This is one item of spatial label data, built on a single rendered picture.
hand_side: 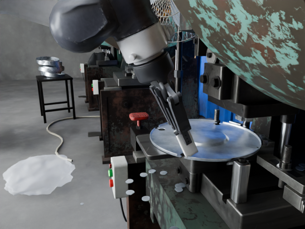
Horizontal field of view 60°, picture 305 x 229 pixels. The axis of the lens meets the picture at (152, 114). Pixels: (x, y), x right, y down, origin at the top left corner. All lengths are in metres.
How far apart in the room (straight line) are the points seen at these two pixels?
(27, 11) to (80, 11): 0.17
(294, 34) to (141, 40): 0.30
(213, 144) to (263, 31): 0.47
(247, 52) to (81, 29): 0.27
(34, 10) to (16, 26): 6.73
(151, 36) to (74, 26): 0.13
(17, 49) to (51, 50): 0.76
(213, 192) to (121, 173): 0.37
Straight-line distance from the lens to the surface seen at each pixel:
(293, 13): 0.20
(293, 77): 0.27
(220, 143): 0.69
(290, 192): 0.64
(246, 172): 0.58
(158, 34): 0.48
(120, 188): 0.96
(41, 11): 0.60
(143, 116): 0.98
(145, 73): 0.49
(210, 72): 0.70
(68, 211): 1.83
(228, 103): 0.70
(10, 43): 7.37
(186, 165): 0.72
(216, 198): 0.66
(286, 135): 0.75
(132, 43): 0.47
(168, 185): 0.76
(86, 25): 0.46
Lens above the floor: 1.04
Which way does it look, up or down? 16 degrees down
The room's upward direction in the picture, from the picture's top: straight up
